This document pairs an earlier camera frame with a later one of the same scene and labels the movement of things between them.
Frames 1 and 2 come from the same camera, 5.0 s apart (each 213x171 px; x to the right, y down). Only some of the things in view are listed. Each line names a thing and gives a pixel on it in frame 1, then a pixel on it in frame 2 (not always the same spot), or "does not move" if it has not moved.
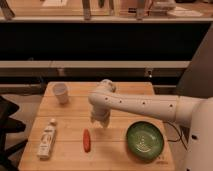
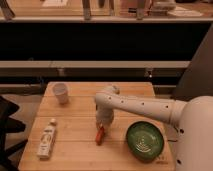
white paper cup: (61, 92) does not move
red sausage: (86, 140) → (99, 136)
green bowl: (144, 141) does not move
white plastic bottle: (47, 137) does not move
